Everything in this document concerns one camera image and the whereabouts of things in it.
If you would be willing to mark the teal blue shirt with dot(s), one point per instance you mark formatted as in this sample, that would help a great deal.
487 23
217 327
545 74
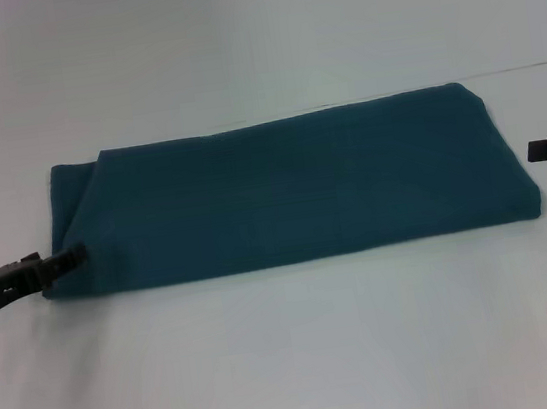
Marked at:
301 185

